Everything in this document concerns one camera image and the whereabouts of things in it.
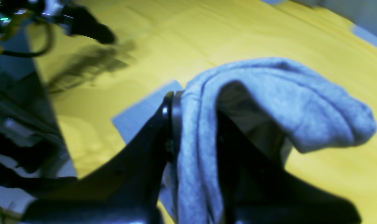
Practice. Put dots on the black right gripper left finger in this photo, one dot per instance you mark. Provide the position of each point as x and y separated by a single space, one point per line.
125 190

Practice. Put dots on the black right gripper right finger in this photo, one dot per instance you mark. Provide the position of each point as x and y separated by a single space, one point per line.
256 190

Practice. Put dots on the yellow table cloth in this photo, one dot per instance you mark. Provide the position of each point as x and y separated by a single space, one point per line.
177 39

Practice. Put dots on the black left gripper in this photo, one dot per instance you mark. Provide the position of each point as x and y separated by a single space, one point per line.
74 19

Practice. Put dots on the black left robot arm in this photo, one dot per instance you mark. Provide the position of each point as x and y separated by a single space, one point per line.
28 132

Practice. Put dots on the grey t-shirt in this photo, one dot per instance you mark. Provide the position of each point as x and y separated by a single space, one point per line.
276 103

